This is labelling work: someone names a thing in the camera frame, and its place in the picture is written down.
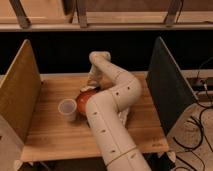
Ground orange bowl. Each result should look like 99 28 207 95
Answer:
76 90 97 115

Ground white tube bottle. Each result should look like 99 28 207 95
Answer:
118 108 130 125

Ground black floor cables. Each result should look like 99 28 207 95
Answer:
171 56 213 171

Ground dark right side panel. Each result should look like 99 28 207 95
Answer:
146 37 198 135

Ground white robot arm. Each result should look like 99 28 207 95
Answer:
86 52 151 171

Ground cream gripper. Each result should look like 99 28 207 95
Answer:
87 68 103 87

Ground wooden left side panel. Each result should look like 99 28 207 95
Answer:
0 39 41 141

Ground wooden shelf frame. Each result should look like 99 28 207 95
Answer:
0 0 213 32

